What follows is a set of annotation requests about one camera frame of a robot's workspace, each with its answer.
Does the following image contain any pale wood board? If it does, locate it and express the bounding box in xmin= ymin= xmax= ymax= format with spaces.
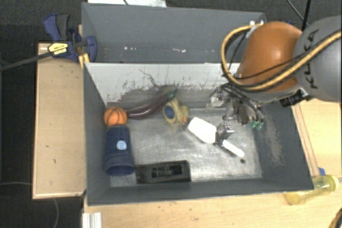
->
xmin=32 ymin=42 xmax=88 ymax=200

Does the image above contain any orange toy basketball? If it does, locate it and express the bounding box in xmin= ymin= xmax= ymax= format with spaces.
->
xmin=103 ymin=106 xmax=128 ymax=127

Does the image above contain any black flat box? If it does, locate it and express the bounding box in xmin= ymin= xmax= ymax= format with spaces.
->
xmin=135 ymin=160 xmax=192 ymax=184

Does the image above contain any black cylinder on white bracket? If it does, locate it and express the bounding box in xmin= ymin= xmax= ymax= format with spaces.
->
xmin=279 ymin=88 xmax=312 ymax=108

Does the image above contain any yellow and blue toy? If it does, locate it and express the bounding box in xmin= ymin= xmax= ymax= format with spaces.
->
xmin=162 ymin=98 xmax=190 ymax=126

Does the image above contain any white plastic spatula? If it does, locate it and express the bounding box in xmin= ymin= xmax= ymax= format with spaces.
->
xmin=187 ymin=116 xmax=245 ymax=158

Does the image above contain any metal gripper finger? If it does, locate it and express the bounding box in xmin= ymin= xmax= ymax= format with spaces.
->
xmin=215 ymin=125 xmax=226 ymax=147
xmin=223 ymin=122 xmax=236 ymax=142

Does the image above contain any dark blue cup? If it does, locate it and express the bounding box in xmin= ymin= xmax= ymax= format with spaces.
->
xmin=103 ymin=125 xmax=135 ymax=176

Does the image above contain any purple toy eggplant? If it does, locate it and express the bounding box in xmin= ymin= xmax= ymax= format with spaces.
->
xmin=127 ymin=89 xmax=178 ymax=120

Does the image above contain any grey metal bin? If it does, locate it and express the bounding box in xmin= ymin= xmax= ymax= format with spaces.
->
xmin=81 ymin=2 xmax=315 ymax=206

